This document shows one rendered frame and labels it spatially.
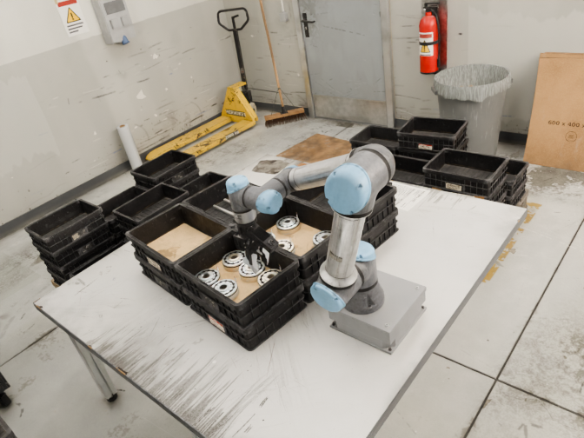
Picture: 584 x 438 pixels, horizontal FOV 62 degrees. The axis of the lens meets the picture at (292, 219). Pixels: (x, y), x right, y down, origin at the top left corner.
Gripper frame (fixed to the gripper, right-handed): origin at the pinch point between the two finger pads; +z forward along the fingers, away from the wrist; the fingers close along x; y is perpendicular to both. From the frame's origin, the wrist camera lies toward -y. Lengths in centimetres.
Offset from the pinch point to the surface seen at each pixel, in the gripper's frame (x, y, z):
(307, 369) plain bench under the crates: 14.3, -26.9, 23.6
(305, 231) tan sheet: -36.3, 10.2, 10.5
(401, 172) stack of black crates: -171, 39, 55
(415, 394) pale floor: -42, -35, 94
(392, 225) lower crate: -64, -15, 17
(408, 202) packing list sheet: -93, -8, 23
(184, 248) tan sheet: -3, 52, 10
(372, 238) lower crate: -51, -13, 17
